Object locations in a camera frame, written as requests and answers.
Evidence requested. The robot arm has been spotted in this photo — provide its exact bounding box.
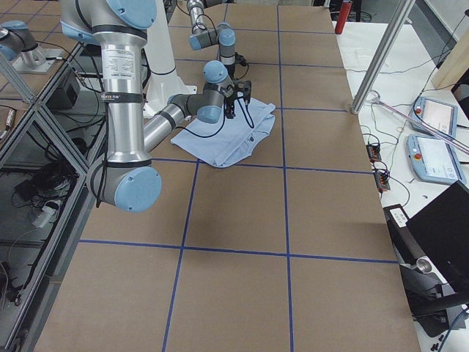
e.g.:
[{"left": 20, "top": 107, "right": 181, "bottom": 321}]
[
  {"left": 186, "top": 0, "right": 237, "bottom": 78},
  {"left": 60, "top": 1, "right": 237, "bottom": 213}
]

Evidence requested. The red cylinder bottle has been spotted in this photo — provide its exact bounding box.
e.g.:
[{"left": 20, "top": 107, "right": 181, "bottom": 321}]
[{"left": 334, "top": 0, "right": 352, "bottom": 35}]

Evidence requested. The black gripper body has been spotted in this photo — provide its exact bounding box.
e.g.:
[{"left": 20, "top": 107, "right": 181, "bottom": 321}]
[
  {"left": 224, "top": 63, "right": 236, "bottom": 79},
  {"left": 221, "top": 86, "right": 237, "bottom": 112}
]

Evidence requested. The black laptop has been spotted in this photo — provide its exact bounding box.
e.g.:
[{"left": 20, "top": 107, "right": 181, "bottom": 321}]
[{"left": 407, "top": 181, "right": 468, "bottom": 292}]

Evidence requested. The blue teach pendant near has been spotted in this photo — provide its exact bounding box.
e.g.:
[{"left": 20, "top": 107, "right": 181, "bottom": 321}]
[{"left": 406, "top": 134, "right": 467, "bottom": 185}]

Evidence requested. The blue teach pendant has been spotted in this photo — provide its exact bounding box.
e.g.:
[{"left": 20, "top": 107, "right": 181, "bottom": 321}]
[
  {"left": 410, "top": 97, "right": 458, "bottom": 136},
  {"left": 406, "top": 134, "right": 467, "bottom": 185}
]

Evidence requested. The blue teach pendant far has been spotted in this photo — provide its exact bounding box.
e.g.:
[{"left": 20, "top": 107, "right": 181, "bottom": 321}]
[{"left": 410, "top": 97, "right": 458, "bottom": 136}]

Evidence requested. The aluminium frame post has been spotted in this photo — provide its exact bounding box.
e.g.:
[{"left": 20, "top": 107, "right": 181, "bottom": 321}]
[{"left": 351, "top": 0, "right": 416, "bottom": 114}]

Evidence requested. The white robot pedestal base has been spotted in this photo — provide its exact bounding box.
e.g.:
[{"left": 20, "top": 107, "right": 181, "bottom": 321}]
[{"left": 144, "top": 0, "right": 197, "bottom": 119}]

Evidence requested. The reacher grabber stick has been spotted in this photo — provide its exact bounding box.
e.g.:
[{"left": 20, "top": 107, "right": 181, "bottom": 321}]
[{"left": 367, "top": 92, "right": 468, "bottom": 155}]

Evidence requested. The light blue t-shirt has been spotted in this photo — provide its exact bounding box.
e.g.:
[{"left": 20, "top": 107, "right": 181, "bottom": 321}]
[{"left": 171, "top": 99, "right": 276, "bottom": 168}]

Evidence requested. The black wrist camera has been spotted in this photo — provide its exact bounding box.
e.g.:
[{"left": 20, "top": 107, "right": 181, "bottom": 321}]
[
  {"left": 234, "top": 80, "right": 252, "bottom": 106},
  {"left": 234, "top": 52, "right": 248, "bottom": 67}
]

